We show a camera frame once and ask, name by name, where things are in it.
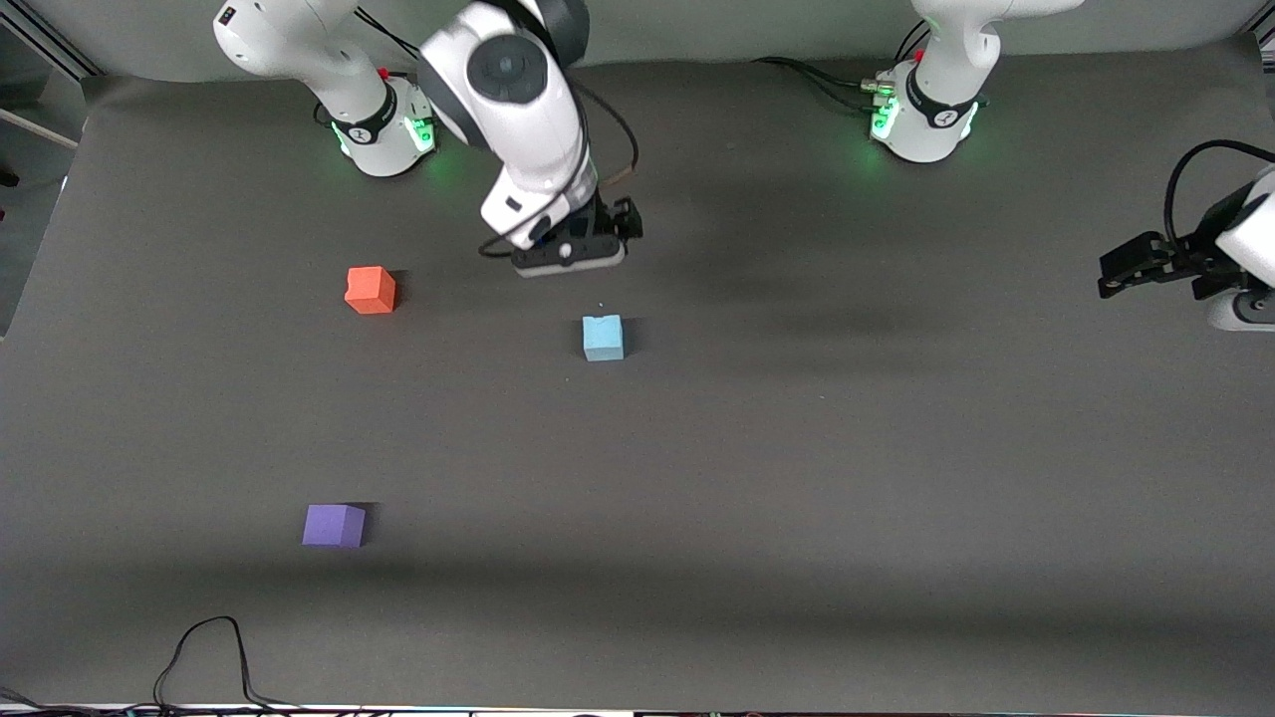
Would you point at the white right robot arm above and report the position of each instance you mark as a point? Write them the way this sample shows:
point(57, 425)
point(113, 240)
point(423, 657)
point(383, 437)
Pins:
point(528, 110)

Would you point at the orange block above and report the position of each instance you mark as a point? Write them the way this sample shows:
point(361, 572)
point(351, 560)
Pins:
point(371, 291)

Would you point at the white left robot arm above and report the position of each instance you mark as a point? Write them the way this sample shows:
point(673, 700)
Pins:
point(936, 110)

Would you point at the beige rod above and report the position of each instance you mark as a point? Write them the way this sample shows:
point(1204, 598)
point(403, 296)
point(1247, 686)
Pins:
point(40, 129)

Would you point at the light blue block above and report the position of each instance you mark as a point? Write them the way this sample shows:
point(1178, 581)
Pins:
point(603, 341)

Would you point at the dark grey table mat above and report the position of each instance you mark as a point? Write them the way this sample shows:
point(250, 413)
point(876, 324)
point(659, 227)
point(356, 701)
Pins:
point(797, 448)

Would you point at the purple block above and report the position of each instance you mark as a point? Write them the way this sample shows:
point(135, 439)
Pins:
point(334, 526)

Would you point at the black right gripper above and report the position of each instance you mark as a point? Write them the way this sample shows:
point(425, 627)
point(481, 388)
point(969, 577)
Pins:
point(605, 221)

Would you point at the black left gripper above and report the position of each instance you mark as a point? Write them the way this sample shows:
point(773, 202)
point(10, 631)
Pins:
point(1194, 261)

